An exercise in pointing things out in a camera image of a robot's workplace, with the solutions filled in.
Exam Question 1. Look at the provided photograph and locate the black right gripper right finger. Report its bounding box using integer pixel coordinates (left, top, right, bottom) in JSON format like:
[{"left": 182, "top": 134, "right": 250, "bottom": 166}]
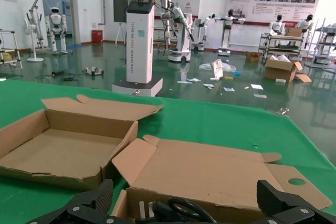
[{"left": 256, "top": 179, "right": 336, "bottom": 224}]

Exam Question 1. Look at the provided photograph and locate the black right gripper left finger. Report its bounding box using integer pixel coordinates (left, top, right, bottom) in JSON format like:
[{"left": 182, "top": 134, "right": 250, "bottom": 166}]
[{"left": 26, "top": 178, "right": 132, "bottom": 224}]

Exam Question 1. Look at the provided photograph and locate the cardboard box with torn edge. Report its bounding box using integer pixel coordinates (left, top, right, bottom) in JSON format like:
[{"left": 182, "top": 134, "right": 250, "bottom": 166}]
[{"left": 0, "top": 94, "right": 165, "bottom": 193}]

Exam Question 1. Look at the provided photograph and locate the open cardboard box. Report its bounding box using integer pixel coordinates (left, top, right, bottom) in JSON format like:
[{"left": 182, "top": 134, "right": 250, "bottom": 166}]
[{"left": 263, "top": 56, "right": 313, "bottom": 83}]

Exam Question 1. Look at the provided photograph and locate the small brown cardboard box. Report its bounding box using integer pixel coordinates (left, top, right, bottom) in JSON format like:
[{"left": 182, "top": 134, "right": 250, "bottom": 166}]
[{"left": 246, "top": 52, "right": 263, "bottom": 63}]

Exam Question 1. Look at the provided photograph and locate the red box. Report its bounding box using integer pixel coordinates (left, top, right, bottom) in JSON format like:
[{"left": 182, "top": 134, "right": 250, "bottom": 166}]
[{"left": 91, "top": 29, "right": 103, "bottom": 43}]

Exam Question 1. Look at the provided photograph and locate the closed cardboard box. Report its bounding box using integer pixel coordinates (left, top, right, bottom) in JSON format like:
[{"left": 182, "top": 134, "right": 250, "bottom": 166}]
[{"left": 285, "top": 27, "right": 303, "bottom": 37}]

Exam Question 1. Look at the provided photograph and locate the green table cloth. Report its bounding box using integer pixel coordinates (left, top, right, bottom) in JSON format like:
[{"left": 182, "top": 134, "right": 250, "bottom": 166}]
[{"left": 0, "top": 78, "right": 336, "bottom": 224}]

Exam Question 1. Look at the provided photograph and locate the white grey floor device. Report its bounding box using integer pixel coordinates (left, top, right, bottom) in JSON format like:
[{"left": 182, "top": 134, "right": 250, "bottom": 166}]
[{"left": 82, "top": 66, "right": 104, "bottom": 76}]

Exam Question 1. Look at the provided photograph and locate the white red paper bag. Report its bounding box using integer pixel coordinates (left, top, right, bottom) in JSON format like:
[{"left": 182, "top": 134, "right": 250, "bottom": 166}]
[{"left": 209, "top": 60, "right": 226, "bottom": 82}]

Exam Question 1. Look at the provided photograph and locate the clear plastic bag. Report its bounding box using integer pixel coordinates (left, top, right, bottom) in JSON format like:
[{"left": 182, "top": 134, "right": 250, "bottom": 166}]
[{"left": 198, "top": 60, "right": 237, "bottom": 73}]

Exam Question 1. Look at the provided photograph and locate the metal shelf cart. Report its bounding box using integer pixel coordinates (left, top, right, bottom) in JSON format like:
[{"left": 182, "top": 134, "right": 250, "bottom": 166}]
[{"left": 258, "top": 31, "right": 307, "bottom": 62}]

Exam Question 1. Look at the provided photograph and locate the white tower robot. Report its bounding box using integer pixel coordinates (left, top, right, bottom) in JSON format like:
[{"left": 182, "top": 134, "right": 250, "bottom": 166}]
[{"left": 111, "top": 0, "right": 174, "bottom": 97}]

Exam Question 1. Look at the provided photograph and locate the tall metal rack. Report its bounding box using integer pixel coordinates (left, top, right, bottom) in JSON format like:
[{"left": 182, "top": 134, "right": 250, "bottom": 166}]
[{"left": 306, "top": 18, "right": 336, "bottom": 67}]

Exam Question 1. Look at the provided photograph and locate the white pipe rack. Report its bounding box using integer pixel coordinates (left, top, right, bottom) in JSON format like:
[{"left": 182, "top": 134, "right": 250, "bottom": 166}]
[{"left": 0, "top": 29, "right": 24, "bottom": 70}]

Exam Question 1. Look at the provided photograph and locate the white robot with spread arms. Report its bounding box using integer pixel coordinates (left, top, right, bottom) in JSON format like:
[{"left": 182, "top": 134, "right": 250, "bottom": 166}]
[{"left": 203, "top": 8, "right": 245, "bottom": 57}]

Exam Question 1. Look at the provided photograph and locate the white humanoid torso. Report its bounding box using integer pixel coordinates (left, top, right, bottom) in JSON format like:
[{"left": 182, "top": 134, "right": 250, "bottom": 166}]
[
  {"left": 296, "top": 13, "right": 315, "bottom": 49},
  {"left": 269, "top": 13, "right": 286, "bottom": 36}
]

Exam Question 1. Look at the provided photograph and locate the white wheeled robot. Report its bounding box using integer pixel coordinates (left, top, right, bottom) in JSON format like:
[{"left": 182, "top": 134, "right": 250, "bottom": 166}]
[{"left": 161, "top": 5, "right": 195, "bottom": 62}]

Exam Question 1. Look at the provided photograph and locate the white humanoid robot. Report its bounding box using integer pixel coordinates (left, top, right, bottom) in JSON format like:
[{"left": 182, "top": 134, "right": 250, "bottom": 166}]
[{"left": 44, "top": 6, "right": 69, "bottom": 55}]

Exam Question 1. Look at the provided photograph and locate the white standing fan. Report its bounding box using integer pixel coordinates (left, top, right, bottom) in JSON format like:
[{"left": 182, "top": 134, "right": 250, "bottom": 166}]
[{"left": 23, "top": 17, "right": 45, "bottom": 63}]

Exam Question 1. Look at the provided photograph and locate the black screen on stand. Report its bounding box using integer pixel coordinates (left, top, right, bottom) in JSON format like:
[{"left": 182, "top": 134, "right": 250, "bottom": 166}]
[{"left": 113, "top": 0, "right": 130, "bottom": 44}]

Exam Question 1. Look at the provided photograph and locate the cardboard box holding cables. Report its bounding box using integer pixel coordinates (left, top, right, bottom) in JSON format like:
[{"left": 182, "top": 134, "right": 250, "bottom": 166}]
[{"left": 111, "top": 134, "right": 333, "bottom": 224}]

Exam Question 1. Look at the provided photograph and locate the glass door with frame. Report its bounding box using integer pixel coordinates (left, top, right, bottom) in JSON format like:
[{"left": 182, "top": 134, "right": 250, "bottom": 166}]
[{"left": 39, "top": 0, "right": 80, "bottom": 49}]

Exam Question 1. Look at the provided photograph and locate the white lifting gantry frame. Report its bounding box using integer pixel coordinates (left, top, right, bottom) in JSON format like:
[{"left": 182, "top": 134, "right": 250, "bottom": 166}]
[{"left": 27, "top": 0, "right": 64, "bottom": 49}]

